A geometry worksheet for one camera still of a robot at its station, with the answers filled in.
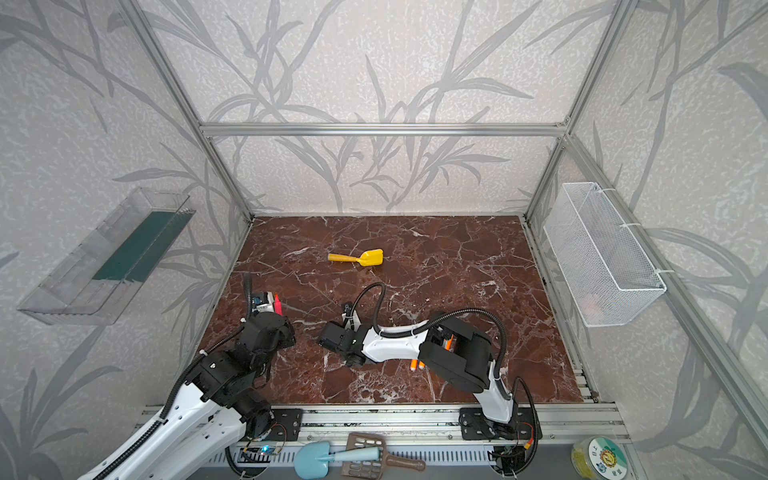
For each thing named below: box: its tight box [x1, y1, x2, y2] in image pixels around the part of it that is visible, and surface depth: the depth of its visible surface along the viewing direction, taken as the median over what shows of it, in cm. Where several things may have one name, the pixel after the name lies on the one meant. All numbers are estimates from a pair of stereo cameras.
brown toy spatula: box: [341, 432, 427, 479], surface depth 70 cm
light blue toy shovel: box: [294, 442, 381, 480], surface depth 70 cm
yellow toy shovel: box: [327, 249, 384, 267], surface depth 108 cm
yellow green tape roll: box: [571, 436, 629, 480], surface depth 64 cm
